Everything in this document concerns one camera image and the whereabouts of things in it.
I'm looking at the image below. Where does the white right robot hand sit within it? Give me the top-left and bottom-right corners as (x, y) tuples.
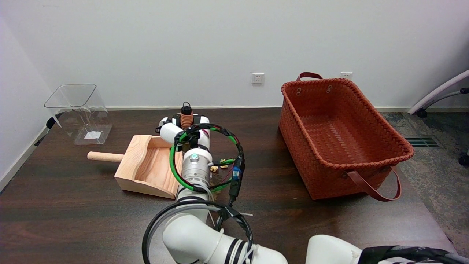
(155, 114), (211, 153)

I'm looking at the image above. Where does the wooden dustpan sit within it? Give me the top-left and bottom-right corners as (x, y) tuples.
(87, 135), (184, 200)

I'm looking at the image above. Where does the clear plastic container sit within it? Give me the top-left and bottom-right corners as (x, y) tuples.
(44, 84), (113, 145)

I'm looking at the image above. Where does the red woven basket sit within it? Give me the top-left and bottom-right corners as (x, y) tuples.
(278, 72), (414, 202)

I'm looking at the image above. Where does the metal floor vent grille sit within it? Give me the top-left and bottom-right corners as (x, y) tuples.
(403, 136), (442, 148)

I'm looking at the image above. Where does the green robot cable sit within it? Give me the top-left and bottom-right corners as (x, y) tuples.
(169, 126), (237, 193)

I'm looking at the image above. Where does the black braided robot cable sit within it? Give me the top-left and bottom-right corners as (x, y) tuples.
(174, 124), (245, 206)

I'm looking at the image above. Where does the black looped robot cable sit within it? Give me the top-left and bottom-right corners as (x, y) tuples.
(142, 200), (254, 264)

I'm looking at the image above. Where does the black sleeved shoulder cable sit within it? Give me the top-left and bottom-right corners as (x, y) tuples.
(361, 246), (469, 264)

